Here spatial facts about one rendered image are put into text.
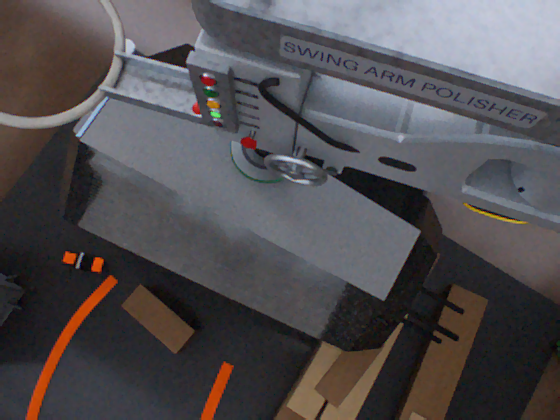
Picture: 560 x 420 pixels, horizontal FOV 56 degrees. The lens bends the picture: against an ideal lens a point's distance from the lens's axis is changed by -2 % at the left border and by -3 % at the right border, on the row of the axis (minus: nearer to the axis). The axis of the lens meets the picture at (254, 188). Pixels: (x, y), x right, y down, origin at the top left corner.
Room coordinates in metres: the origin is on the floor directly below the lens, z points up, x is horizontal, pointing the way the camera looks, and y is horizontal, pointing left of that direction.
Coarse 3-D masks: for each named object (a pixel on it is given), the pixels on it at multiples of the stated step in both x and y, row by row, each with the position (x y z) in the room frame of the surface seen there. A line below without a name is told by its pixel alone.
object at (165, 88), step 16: (128, 64) 0.77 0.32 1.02; (144, 64) 0.75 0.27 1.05; (160, 64) 0.74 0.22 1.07; (128, 80) 0.72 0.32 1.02; (144, 80) 0.72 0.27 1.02; (160, 80) 0.71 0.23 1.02; (176, 80) 0.71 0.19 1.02; (112, 96) 0.67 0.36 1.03; (128, 96) 0.65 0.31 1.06; (144, 96) 0.67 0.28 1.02; (160, 96) 0.66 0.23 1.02; (176, 96) 0.66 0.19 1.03; (192, 96) 0.65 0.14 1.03; (160, 112) 0.62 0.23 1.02; (176, 112) 0.60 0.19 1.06; (192, 112) 0.59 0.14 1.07
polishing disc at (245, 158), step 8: (232, 144) 0.57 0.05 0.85; (240, 144) 0.57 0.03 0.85; (232, 152) 0.55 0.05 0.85; (240, 152) 0.55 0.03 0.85; (248, 152) 0.54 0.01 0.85; (296, 152) 0.53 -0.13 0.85; (240, 160) 0.52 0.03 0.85; (248, 160) 0.52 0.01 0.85; (256, 160) 0.52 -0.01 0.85; (240, 168) 0.50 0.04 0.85; (248, 168) 0.49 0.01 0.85; (256, 168) 0.49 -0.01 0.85; (264, 168) 0.49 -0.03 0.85; (280, 168) 0.49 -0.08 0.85; (256, 176) 0.47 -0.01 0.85; (264, 176) 0.47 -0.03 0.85; (272, 176) 0.46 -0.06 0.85
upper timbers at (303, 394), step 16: (320, 352) -0.05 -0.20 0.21; (336, 352) -0.06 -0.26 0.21; (384, 352) -0.08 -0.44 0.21; (320, 368) -0.11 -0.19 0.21; (368, 368) -0.13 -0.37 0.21; (304, 384) -0.17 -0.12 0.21; (368, 384) -0.19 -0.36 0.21; (288, 400) -0.22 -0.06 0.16; (304, 400) -0.22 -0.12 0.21; (320, 400) -0.23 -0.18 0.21; (352, 400) -0.24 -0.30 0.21; (304, 416) -0.28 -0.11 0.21; (320, 416) -0.29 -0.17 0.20; (336, 416) -0.29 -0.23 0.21; (352, 416) -0.30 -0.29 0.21
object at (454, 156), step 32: (320, 96) 0.46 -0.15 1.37; (352, 96) 0.45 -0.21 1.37; (384, 96) 0.44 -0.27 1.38; (320, 128) 0.41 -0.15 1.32; (352, 128) 0.39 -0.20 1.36; (384, 128) 0.38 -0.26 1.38; (416, 128) 0.36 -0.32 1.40; (448, 128) 0.34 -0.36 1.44; (480, 128) 0.32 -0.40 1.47; (352, 160) 0.38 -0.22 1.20; (384, 160) 0.35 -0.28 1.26; (416, 160) 0.33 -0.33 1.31; (448, 160) 0.31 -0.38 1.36; (480, 160) 0.29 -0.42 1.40; (512, 160) 0.27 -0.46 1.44; (544, 160) 0.26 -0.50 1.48; (448, 192) 0.29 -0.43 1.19; (480, 192) 0.27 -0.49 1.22; (512, 192) 0.26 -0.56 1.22; (544, 224) 0.20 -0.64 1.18
